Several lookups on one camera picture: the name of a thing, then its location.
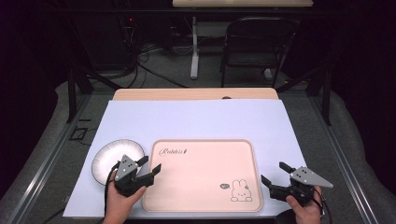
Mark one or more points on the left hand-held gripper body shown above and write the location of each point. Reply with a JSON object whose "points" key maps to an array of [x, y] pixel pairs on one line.
{"points": [[126, 168]]}

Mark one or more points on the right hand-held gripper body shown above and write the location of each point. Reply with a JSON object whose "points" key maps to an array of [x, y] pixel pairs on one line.
{"points": [[303, 183]]}

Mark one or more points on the person's right hand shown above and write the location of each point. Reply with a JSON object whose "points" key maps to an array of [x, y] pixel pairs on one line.
{"points": [[306, 213]]}

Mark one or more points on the person's left hand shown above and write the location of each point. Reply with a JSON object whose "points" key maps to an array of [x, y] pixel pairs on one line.
{"points": [[120, 205]]}

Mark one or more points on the white plate with striped rim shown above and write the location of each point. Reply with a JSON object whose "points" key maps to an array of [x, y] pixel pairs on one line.
{"points": [[107, 155]]}

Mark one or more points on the pink tray with rabbit print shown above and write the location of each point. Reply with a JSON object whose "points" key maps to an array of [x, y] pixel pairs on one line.
{"points": [[199, 177]]}

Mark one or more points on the black floor socket box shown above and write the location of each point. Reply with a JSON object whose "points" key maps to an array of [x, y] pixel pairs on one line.
{"points": [[78, 133]]}

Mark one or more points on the white table mat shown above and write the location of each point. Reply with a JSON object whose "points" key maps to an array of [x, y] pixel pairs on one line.
{"points": [[193, 121]]}

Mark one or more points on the black folding chair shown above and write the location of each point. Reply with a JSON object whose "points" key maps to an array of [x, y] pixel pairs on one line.
{"points": [[249, 59]]}

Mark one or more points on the white desk leg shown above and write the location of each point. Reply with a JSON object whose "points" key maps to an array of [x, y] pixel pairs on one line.
{"points": [[194, 56]]}

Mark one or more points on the grey metal floor rail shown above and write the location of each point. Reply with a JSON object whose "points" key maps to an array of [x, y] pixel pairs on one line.
{"points": [[342, 161], [46, 161]]}

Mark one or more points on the black metal frame stand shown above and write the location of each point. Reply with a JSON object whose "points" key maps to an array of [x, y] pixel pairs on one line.
{"points": [[326, 99], [72, 93]]}

